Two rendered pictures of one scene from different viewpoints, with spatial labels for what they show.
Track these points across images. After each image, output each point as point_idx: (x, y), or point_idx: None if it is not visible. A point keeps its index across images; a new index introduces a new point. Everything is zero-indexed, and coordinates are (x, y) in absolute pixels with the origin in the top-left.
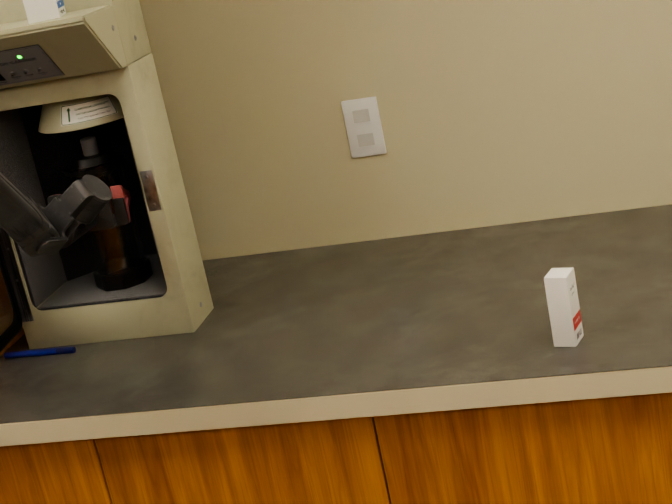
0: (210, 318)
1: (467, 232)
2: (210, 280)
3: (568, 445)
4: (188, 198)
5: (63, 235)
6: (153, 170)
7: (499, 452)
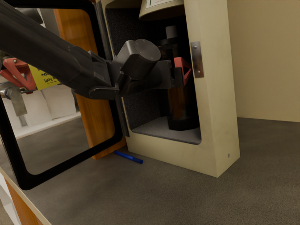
0: (234, 166)
1: None
2: (244, 132)
3: None
4: (242, 82)
5: (116, 86)
6: (201, 41)
7: None
